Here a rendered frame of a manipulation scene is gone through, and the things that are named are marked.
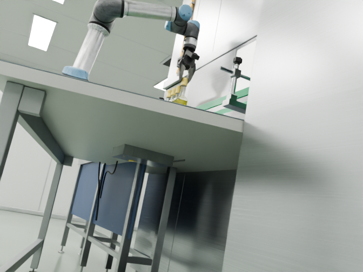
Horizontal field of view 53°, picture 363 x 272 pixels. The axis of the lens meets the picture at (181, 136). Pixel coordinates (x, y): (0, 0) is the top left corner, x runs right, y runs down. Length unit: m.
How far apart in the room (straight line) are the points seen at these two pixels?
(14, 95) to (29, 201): 6.67
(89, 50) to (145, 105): 1.03
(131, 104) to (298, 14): 0.44
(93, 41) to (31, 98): 1.01
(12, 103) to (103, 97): 0.21
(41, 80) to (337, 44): 0.64
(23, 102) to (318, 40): 0.68
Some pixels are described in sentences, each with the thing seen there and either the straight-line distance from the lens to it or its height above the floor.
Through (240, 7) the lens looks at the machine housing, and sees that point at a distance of 2.08.
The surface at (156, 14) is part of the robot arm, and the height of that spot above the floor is 1.42.
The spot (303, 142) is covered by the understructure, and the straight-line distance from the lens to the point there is 0.76.
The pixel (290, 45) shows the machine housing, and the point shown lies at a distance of 0.90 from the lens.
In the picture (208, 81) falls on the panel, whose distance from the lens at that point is 2.00.
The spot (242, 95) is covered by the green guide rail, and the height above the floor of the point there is 0.94.
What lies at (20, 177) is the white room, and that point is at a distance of 7.56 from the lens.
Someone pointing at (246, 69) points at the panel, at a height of 1.17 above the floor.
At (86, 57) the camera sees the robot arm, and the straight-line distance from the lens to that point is 1.89.
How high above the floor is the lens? 0.48
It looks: 12 degrees up
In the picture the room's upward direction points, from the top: 11 degrees clockwise
